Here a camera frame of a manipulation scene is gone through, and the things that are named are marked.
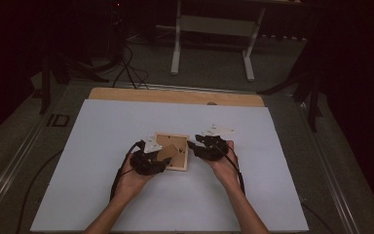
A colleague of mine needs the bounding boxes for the metal floor rail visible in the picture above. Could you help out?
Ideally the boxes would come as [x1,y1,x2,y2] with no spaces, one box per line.
[0,106,51,222]
[296,100,362,234]

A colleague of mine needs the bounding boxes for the thin black floor cable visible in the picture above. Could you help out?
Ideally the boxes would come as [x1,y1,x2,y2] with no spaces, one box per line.
[300,203,334,234]
[14,149,63,234]

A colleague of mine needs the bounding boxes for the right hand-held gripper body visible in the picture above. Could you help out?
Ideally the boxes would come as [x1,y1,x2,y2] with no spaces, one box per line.
[201,124,237,162]

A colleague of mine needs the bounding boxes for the black floor cables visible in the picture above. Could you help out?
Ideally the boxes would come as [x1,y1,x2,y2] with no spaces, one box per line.
[111,45,150,91]

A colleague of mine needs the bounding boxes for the white metal desk frame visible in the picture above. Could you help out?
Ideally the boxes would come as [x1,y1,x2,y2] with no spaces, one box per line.
[169,0,267,82]

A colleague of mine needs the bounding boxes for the black tripod stand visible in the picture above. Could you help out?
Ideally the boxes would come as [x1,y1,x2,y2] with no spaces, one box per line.
[38,55,109,115]
[257,42,324,133]

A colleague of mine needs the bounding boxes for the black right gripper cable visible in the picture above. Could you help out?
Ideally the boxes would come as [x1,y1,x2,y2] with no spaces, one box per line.
[222,145,246,197]

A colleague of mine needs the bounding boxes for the small wooden box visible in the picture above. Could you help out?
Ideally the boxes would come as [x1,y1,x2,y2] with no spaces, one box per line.
[154,132,190,173]

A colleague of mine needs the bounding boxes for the person's right hand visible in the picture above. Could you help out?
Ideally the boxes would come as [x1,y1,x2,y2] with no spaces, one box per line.
[207,139,241,190]

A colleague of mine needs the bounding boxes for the person's left hand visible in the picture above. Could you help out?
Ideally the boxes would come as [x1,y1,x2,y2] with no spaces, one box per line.
[115,152,159,198]

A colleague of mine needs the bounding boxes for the black rectangular floor plate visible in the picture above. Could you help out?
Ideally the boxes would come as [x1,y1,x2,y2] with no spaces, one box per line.
[47,113,71,128]

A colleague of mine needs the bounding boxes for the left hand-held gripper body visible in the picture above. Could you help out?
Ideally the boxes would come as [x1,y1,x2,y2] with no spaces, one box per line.
[130,135,168,176]

